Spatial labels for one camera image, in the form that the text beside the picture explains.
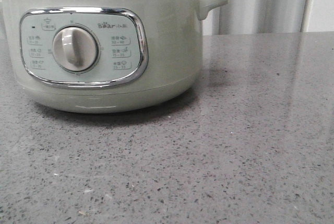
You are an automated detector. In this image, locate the pale green electric cooking pot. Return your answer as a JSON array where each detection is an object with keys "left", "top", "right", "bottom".
[{"left": 2, "top": 0, "right": 229, "bottom": 113}]

